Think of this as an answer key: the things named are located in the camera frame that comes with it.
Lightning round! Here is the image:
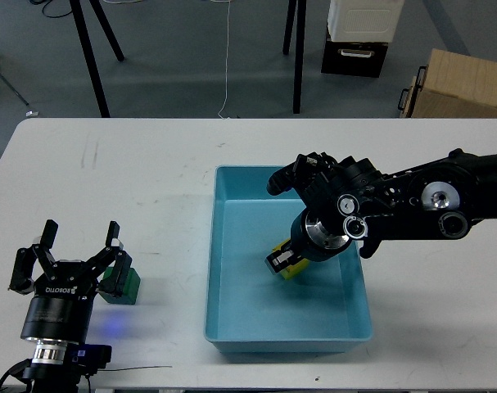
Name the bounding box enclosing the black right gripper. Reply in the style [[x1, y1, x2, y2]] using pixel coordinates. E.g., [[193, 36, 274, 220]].
[[265, 211, 351, 273]]

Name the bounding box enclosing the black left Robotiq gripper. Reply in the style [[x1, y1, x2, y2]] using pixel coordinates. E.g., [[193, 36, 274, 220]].
[[9, 219, 132, 343]]

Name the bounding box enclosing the yellow wooden block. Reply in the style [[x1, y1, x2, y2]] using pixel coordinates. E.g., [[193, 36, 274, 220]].
[[272, 238, 309, 280]]

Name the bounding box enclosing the green wooden block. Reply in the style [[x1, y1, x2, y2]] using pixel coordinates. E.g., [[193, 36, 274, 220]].
[[100, 268, 141, 305]]

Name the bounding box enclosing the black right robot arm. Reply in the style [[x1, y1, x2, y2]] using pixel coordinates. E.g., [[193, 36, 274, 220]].
[[266, 149, 497, 273]]

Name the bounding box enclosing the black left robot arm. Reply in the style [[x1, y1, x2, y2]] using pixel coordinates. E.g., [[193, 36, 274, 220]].
[[5, 219, 140, 392]]

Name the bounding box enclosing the black drawer box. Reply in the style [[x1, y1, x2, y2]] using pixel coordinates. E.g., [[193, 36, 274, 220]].
[[321, 34, 389, 78]]

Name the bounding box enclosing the light wooden box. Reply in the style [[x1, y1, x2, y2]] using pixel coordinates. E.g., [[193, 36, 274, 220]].
[[398, 49, 497, 119]]

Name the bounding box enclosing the light blue plastic bin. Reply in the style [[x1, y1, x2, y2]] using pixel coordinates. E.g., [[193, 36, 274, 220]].
[[205, 166, 373, 353]]

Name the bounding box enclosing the black stand leg rear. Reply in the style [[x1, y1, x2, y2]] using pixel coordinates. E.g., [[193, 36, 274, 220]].
[[282, 0, 296, 56]]

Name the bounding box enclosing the black stand leg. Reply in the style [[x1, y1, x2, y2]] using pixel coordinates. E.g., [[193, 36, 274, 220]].
[[292, 0, 307, 114], [282, 0, 296, 56]]

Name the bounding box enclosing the white ribbed container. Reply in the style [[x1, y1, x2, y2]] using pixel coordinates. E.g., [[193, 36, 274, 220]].
[[327, 0, 404, 43]]

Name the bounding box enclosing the black stand leg right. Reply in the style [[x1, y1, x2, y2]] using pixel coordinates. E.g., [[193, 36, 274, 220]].
[[292, 0, 307, 114]]

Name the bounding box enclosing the black tripod leg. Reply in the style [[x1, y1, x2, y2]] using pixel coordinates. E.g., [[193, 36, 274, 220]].
[[69, 0, 110, 118], [89, 0, 124, 62]]

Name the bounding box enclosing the black tripod leg inner left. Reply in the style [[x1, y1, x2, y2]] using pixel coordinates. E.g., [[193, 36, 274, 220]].
[[89, 0, 124, 62]]

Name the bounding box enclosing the thin black wire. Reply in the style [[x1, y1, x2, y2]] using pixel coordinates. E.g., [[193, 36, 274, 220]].
[[108, 364, 174, 373]]

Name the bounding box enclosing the white hanging cord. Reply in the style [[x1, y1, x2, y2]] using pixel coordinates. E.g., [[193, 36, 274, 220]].
[[217, 0, 233, 120]]

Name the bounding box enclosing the black floor cable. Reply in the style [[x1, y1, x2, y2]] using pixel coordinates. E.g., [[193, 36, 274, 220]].
[[29, 0, 73, 20]]

